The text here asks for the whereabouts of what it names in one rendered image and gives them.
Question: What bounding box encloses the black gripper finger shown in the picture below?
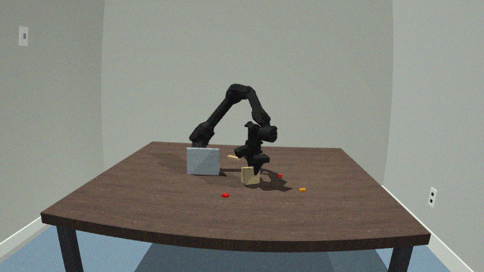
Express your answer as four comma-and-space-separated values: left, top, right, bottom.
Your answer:
251, 160, 264, 176
244, 156, 253, 167

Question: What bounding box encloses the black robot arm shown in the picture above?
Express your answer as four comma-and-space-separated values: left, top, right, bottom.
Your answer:
189, 83, 278, 159

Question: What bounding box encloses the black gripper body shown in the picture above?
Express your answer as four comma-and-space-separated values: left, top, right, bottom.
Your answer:
246, 139, 270, 164

